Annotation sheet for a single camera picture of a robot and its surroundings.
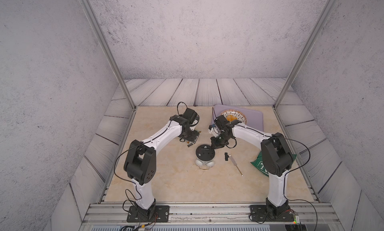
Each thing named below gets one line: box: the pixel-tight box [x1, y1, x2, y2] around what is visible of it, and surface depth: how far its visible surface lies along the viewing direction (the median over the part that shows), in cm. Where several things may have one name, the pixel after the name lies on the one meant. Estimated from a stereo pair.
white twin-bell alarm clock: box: [195, 144, 216, 171], surface depth 89 cm
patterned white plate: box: [220, 109, 248, 125], surface depth 116 cm
